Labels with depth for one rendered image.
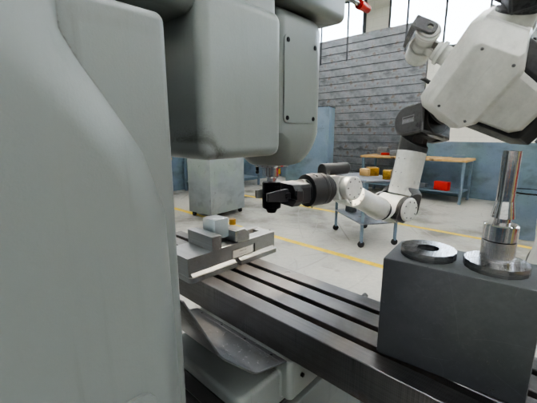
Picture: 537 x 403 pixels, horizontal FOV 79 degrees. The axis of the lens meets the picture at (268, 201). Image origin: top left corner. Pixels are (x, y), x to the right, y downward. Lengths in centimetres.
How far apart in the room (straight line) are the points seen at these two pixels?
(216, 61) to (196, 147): 14
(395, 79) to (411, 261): 823
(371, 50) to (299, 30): 843
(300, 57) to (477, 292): 54
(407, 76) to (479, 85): 769
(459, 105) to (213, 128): 69
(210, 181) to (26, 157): 492
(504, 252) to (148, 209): 52
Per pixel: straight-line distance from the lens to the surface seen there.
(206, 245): 97
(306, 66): 76
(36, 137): 37
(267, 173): 80
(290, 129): 71
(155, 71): 44
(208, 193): 530
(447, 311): 62
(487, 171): 822
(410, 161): 114
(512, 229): 61
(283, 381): 82
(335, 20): 85
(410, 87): 861
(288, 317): 77
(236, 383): 78
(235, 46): 59
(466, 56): 99
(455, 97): 102
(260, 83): 62
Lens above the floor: 138
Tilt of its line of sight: 12 degrees down
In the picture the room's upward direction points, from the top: straight up
